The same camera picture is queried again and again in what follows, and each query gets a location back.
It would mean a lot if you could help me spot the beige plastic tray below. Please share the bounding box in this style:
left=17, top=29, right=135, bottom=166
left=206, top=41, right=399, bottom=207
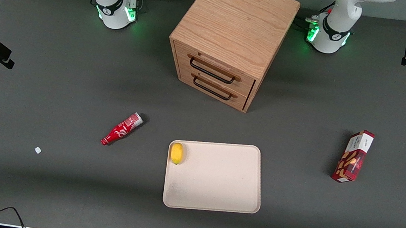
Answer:
left=160, top=134, right=269, bottom=220

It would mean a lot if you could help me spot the wooden drawer front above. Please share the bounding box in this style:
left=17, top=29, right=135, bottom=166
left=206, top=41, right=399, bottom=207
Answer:
left=168, top=41, right=260, bottom=98
left=174, top=65, right=254, bottom=111

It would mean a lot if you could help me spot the red cola bottle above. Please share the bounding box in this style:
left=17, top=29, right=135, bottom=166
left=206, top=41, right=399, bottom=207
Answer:
left=100, top=108, right=145, bottom=151

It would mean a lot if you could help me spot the yellow lemon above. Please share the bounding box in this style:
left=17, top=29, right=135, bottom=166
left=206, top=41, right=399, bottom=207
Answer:
left=169, top=141, right=185, bottom=166

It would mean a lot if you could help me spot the black metal drawer handle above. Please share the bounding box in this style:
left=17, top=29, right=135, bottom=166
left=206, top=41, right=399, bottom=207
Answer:
left=187, top=57, right=237, bottom=85
left=190, top=76, right=234, bottom=102

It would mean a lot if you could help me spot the wooden drawer cabinet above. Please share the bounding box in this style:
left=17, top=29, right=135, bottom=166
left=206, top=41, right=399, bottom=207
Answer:
left=161, top=0, right=302, bottom=119

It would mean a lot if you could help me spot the red cookie box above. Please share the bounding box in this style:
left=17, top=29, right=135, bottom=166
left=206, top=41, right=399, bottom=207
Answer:
left=331, top=126, right=376, bottom=187

